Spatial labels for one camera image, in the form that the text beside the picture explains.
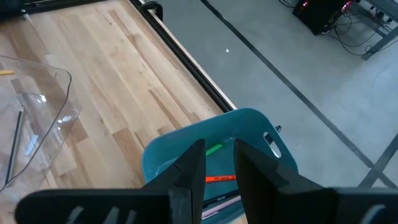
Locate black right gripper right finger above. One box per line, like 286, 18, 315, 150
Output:
234, 138, 398, 224

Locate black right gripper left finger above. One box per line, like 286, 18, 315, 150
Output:
15, 138, 206, 224

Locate dark blue pen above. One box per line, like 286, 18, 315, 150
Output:
201, 189, 240, 208

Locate lilac click pen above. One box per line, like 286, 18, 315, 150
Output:
201, 195, 243, 220

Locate neon orange pen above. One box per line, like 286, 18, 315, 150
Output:
205, 175, 237, 184

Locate green pen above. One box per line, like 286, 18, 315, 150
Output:
205, 142, 224, 157

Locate teal plastic bin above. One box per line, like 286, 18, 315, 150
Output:
141, 108, 299, 224

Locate clear plastic bin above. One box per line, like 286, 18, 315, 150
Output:
0, 55, 82, 195

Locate grey metal rack leg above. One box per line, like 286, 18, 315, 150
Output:
362, 0, 398, 62

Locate black computer box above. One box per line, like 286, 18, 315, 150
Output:
292, 0, 353, 35

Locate black aluminium table frame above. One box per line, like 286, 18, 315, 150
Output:
0, 0, 236, 113

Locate tangled black floor cables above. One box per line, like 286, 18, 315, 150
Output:
323, 6, 398, 57

